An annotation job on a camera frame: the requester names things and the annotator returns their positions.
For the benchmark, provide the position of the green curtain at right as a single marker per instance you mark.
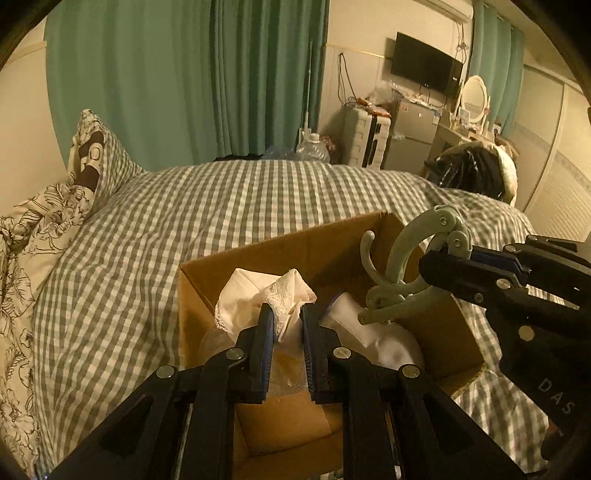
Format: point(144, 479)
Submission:
point(497, 56)

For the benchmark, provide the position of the black white clothes pile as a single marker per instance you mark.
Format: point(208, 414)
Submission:
point(476, 167)

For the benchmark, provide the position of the large clear water bottle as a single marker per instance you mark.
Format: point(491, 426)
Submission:
point(312, 149)

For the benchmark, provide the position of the green curtain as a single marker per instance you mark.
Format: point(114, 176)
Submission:
point(497, 56)
point(187, 82)

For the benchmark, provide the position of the white suitcase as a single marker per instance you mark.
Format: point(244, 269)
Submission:
point(365, 138)

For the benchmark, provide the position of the silver mini fridge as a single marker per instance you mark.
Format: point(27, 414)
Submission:
point(411, 136)

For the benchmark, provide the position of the oval white vanity mirror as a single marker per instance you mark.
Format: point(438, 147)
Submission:
point(474, 102)

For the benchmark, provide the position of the white lace cloth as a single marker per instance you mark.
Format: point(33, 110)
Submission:
point(241, 301)

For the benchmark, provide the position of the white air conditioner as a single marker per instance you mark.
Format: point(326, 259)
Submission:
point(461, 11)

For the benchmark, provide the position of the white wardrobe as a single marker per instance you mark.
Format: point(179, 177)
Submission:
point(552, 135)

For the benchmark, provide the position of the checked pillow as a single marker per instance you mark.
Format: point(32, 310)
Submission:
point(98, 164)

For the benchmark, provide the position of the brown cardboard box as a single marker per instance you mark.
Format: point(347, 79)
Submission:
point(291, 437)

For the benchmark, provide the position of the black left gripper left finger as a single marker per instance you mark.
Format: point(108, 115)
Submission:
point(178, 424)

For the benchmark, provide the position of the white dressing table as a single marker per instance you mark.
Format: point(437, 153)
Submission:
point(446, 138)

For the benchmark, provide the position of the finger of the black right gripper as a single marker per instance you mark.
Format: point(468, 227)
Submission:
point(473, 279)
point(539, 246)

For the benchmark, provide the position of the black wall television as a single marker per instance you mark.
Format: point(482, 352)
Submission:
point(426, 65)

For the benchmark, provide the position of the white grey sock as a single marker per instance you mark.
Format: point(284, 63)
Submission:
point(388, 345)

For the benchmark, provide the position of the floral white blanket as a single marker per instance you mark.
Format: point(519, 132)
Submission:
point(34, 235)

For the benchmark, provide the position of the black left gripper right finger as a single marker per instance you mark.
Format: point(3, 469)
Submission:
point(396, 424)

